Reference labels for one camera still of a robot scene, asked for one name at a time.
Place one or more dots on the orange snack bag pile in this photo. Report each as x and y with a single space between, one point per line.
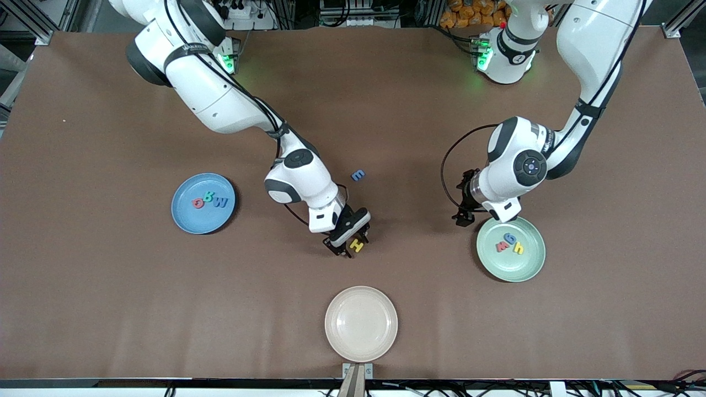
469 14

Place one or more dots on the blue lowercase letter m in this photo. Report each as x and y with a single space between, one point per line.
358 175

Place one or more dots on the aluminium frame profile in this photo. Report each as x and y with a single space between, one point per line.
684 19
33 22

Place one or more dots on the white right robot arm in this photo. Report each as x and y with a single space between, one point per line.
215 94

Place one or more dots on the blue lowercase letter g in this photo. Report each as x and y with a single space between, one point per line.
510 239

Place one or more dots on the blue uppercase letter M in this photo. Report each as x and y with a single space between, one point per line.
221 203

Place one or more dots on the yellow uppercase letter H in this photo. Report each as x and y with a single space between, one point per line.
357 246

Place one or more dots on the red uppercase letter Q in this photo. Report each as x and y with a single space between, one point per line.
194 203

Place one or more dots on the beige plate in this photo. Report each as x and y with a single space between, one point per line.
361 324

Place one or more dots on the green plate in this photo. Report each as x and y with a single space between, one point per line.
499 267

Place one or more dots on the white power strip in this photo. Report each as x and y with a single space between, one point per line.
242 10

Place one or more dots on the red lowercase letter w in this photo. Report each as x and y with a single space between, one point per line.
502 246

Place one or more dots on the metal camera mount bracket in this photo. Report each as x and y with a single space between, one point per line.
357 380

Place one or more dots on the teal uppercase letter R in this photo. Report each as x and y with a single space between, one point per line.
209 196

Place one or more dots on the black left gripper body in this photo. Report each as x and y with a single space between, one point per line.
468 194

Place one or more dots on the blue plate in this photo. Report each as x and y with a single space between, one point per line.
193 220

